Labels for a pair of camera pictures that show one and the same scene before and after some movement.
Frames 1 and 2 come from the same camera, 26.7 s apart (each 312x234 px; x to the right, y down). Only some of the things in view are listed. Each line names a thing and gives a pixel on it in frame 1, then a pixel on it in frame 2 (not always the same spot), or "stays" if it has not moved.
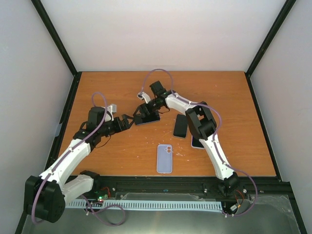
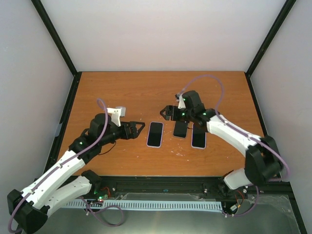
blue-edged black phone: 150,117 -> 155,134
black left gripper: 119,125 -> 134,134
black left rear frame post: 55,36 stays
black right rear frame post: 285,10 stays
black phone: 181,126 stays
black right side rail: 263,125 stays
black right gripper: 141,108 -> 169,108
